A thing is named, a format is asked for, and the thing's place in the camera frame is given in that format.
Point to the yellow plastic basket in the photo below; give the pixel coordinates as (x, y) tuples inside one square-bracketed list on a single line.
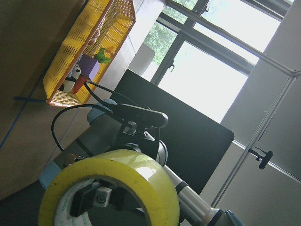
[(100, 24)]

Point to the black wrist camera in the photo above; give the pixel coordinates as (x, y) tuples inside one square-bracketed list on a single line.
[(140, 115)]

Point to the toy panda figure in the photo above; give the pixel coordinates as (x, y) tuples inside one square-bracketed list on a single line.
[(69, 82)]

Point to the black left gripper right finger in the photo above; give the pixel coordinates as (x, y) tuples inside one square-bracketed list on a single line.
[(123, 200)]

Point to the purple foam block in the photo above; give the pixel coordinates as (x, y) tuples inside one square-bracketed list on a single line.
[(89, 66)]

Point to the black window handle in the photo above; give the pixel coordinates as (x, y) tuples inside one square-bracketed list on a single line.
[(264, 159)]

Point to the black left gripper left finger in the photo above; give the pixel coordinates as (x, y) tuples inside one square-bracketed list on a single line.
[(83, 199)]

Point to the black monitor panel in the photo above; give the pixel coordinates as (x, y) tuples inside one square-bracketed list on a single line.
[(196, 144)]

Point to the yellow tape roll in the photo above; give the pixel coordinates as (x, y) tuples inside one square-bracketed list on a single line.
[(138, 173)]

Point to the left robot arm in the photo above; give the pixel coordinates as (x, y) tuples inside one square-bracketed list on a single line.
[(106, 133)]

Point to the toy carrot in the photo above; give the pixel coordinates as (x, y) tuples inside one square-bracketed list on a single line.
[(102, 59)]

